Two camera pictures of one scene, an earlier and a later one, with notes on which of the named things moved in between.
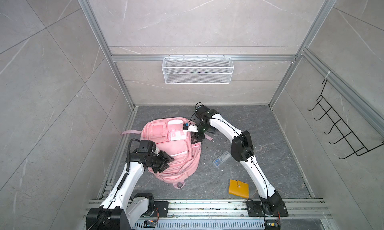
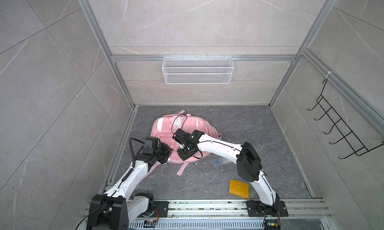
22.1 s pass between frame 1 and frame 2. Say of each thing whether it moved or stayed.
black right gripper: moved
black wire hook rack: stayed
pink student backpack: moved
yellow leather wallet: stayed
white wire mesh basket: stayed
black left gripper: moved
